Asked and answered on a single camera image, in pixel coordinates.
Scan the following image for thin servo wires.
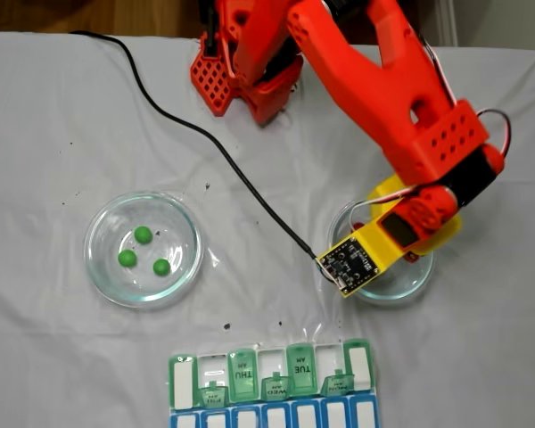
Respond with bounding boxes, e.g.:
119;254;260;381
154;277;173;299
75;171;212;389
350;0;513;235

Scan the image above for black camera cable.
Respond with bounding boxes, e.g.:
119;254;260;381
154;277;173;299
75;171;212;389
70;29;322;268

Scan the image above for weekly pill organizer box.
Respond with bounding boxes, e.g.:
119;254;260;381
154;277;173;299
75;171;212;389
167;337;383;428

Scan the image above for black table clamp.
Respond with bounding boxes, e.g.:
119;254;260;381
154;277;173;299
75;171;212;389
203;2;219;58

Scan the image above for white tablecloth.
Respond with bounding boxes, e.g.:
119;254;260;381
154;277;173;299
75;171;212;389
0;29;535;428

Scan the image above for camera board on yellow mount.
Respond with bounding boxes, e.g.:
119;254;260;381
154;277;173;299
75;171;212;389
316;218;414;299

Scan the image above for clear glass bowl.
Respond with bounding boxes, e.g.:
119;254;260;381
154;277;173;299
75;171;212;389
83;190;205;309
327;198;437;307

